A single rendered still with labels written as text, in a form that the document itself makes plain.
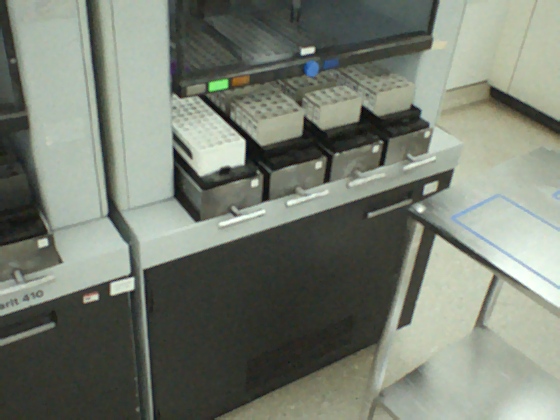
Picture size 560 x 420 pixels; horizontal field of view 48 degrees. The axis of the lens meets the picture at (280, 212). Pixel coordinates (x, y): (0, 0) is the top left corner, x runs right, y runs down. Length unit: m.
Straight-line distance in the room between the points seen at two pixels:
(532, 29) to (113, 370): 2.75
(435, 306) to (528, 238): 1.07
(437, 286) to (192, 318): 1.14
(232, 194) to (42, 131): 0.36
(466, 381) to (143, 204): 0.88
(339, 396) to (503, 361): 0.47
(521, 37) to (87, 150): 2.76
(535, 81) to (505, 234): 2.41
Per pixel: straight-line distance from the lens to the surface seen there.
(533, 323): 2.28
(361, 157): 1.36
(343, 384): 1.90
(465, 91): 3.62
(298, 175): 1.27
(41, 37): 1.04
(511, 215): 1.22
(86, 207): 1.20
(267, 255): 1.36
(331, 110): 1.35
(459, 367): 1.65
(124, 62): 1.09
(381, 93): 1.43
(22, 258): 1.11
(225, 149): 1.19
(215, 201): 1.19
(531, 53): 3.52
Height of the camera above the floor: 1.47
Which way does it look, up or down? 36 degrees down
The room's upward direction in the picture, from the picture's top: 5 degrees clockwise
